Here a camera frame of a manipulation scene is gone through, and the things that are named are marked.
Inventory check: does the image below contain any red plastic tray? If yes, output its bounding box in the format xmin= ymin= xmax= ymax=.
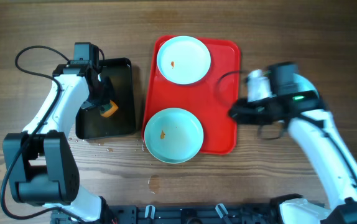
xmin=142 ymin=35 xmax=241 ymax=155

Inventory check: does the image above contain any black cable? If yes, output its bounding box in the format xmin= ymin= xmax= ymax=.
xmin=0 ymin=45 xmax=104 ymax=223
xmin=216 ymin=70 xmax=357 ymax=224

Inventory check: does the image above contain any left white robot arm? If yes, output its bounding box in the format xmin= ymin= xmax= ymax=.
xmin=0 ymin=64 xmax=116 ymax=223

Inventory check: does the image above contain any right black cable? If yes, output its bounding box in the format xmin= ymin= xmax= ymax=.
xmin=216 ymin=70 xmax=357 ymax=224

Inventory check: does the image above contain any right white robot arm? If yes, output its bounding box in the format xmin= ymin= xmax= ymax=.
xmin=229 ymin=91 xmax=357 ymax=223

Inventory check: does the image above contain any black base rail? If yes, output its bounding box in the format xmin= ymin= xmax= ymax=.
xmin=50 ymin=203 xmax=327 ymax=224

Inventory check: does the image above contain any teal plate with stain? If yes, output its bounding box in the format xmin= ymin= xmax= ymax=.
xmin=144 ymin=108 xmax=204 ymax=164

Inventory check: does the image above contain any left black cable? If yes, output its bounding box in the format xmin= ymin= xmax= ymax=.
xmin=0 ymin=45 xmax=104 ymax=223

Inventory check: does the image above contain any white plate with stain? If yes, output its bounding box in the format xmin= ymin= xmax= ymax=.
xmin=157 ymin=36 xmax=211 ymax=85

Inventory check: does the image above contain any orange green sponge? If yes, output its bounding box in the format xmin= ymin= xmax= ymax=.
xmin=99 ymin=100 xmax=119 ymax=118

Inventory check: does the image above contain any black water tray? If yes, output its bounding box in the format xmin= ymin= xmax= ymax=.
xmin=75 ymin=58 xmax=136 ymax=139

